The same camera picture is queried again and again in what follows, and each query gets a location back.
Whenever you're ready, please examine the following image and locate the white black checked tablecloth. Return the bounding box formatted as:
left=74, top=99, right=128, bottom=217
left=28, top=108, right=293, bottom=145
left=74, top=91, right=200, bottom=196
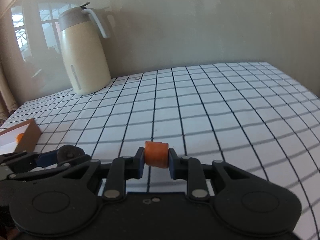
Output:
left=2, top=62, right=319, bottom=239

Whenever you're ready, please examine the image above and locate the dark brown round fruit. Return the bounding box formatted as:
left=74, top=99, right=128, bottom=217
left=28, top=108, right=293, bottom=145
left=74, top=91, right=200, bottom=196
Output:
left=56, top=145, right=85, bottom=163

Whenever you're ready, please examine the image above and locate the cream thermos jug grey lid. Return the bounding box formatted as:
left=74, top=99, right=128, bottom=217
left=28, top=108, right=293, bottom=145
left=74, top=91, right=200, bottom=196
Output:
left=59, top=2, right=111, bottom=95

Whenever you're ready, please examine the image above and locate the orange carrot-like chunk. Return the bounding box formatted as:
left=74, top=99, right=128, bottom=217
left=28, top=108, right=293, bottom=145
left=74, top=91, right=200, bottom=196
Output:
left=144, top=141, right=169, bottom=168

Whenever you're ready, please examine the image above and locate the orange kumquat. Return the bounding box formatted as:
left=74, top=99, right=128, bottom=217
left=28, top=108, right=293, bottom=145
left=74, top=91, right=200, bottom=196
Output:
left=16, top=133, right=24, bottom=143

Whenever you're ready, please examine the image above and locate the beige curtain with lace hem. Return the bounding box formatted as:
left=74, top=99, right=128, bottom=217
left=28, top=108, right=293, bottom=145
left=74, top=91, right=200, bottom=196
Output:
left=0, top=62, right=20, bottom=128

